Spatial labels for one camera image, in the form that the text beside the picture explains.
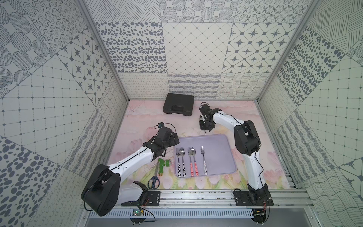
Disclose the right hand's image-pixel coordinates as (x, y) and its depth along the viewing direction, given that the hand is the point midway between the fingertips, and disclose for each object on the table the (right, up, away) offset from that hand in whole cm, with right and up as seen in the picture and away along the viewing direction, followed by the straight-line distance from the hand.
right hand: (205, 128), depth 102 cm
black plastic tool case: (-20, +19, +16) cm, 32 cm away
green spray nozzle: (-29, -19, -17) cm, 38 cm away
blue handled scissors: (-33, -29, -22) cm, 49 cm away
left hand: (-23, -2, -15) cm, 28 cm away
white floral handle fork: (-3, -14, -10) cm, 17 cm away
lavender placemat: (-7, -16, -11) cm, 21 cm away
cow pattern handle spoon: (-17, -13, -12) cm, 25 cm away
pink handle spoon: (-10, -13, -12) cm, 20 cm away
